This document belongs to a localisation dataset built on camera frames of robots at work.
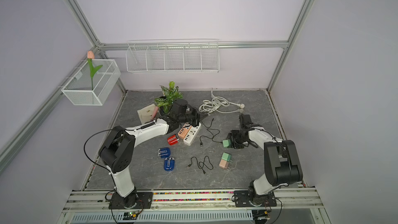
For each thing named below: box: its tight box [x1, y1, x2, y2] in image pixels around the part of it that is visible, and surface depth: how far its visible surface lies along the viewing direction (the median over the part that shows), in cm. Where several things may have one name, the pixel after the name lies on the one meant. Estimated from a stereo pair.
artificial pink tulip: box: [87, 50, 104, 91], surface depth 85 cm
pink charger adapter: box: [218, 159, 230, 170], surface depth 84 cm
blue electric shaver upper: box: [157, 147, 172, 159], surface depth 89 cm
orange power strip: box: [177, 122, 192, 140], surface depth 96 cm
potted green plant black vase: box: [154, 80, 183, 114], surface depth 84 cm
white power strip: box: [183, 122, 202, 146], surface depth 95 cm
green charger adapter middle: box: [221, 151, 233, 162], surface depth 87 cm
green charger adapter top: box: [222, 139, 231, 148], surface depth 91 cm
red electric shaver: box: [166, 133, 180, 146], surface depth 93 cm
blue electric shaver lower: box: [163, 156, 176, 172], surface depth 84 cm
